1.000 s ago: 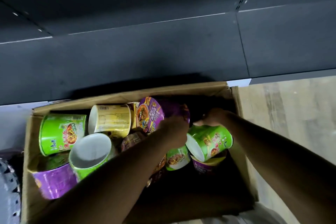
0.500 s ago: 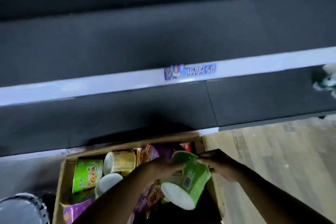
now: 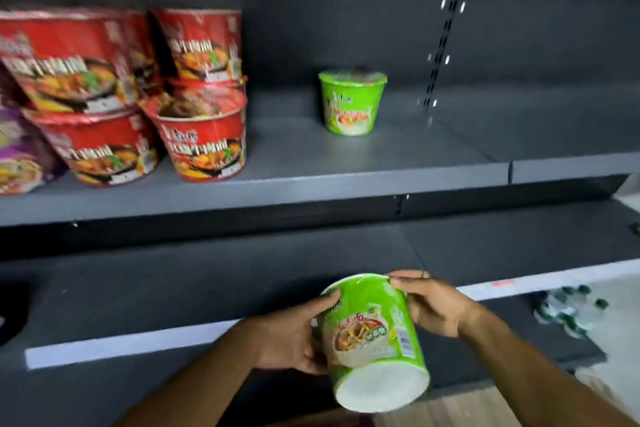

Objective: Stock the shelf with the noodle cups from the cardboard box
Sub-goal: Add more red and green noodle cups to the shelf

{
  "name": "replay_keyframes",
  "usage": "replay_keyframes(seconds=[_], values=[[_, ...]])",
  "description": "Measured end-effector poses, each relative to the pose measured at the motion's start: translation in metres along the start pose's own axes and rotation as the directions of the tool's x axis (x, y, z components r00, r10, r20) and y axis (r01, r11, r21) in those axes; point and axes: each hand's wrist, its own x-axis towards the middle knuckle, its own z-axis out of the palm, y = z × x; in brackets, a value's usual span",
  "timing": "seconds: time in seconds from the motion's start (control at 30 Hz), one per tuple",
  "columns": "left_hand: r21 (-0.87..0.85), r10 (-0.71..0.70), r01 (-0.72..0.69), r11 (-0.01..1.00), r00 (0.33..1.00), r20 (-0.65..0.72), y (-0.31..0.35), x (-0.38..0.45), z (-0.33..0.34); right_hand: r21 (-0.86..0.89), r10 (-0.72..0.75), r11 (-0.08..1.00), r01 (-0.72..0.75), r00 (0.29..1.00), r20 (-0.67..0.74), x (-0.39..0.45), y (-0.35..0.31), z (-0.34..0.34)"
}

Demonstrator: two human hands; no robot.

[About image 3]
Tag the person's right hand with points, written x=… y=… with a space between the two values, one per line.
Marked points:
x=440 y=309

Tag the person's left hand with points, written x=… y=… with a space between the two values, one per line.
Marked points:
x=285 y=339

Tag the green cup noodle bowl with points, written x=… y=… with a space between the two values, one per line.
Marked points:
x=352 y=101
x=375 y=341

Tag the dark metal store shelving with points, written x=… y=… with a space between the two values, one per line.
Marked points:
x=350 y=191

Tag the red cup noodle bowl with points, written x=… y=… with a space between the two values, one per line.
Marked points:
x=200 y=41
x=235 y=83
x=65 y=61
x=145 y=51
x=205 y=141
x=100 y=151

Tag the purple cup noodle bowl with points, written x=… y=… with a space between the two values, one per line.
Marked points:
x=25 y=161

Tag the person's right forearm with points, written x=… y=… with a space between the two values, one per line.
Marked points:
x=540 y=376

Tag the person's left forearm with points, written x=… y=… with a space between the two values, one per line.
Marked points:
x=195 y=386

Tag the red price tag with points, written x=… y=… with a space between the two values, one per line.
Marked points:
x=502 y=283

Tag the group of green-capped clear bottles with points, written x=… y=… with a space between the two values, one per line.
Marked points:
x=570 y=311

